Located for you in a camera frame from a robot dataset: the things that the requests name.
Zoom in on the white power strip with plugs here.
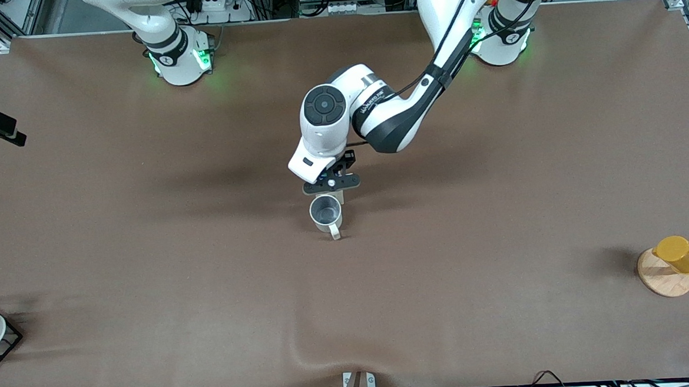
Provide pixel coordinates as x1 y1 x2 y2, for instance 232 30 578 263
188 0 253 24

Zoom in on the yellow cup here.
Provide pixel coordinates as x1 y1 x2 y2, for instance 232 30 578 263
652 235 689 276

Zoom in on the grey mug with handle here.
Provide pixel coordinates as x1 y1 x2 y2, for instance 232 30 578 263
309 194 345 242

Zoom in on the round wooden mug stand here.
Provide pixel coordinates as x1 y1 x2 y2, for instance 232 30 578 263
637 246 689 300

